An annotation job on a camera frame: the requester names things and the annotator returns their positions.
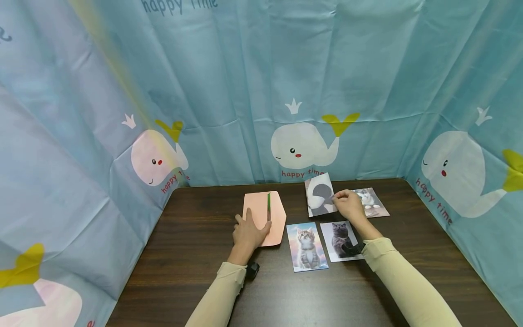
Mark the person's left hand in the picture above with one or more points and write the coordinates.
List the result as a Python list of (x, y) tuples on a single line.
[(248, 235)]

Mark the person's right hand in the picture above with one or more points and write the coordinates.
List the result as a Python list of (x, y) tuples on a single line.
[(350, 209)]

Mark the person's right fingers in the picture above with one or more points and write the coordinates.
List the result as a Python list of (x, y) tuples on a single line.
[(343, 196)]

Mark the person's left thumb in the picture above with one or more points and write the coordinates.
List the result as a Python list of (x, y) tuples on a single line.
[(267, 228)]

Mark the person's left fingers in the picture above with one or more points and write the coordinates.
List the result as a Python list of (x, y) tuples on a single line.
[(247, 216)]

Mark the pink paper envelope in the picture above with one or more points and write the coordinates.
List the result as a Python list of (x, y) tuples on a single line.
[(276, 213)]

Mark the black and white animal photo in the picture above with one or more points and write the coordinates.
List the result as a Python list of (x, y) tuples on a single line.
[(319, 196)]

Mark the person's right forearm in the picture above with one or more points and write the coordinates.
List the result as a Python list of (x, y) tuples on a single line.
[(402, 277)]

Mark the person's left forearm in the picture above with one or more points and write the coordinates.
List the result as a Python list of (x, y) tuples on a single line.
[(218, 297)]

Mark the green stick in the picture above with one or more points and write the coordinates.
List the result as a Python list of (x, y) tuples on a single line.
[(269, 206)]

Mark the white cat photo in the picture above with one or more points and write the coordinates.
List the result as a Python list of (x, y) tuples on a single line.
[(372, 202)]

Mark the black wrist band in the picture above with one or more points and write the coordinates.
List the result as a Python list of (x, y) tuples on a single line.
[(354, 249), (252, 270)]

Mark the tabby kitten photo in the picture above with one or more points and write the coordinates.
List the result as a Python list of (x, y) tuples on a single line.
[(307, 247)]

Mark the grey cat photo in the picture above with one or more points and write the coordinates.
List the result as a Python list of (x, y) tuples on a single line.
[(337, 240)]

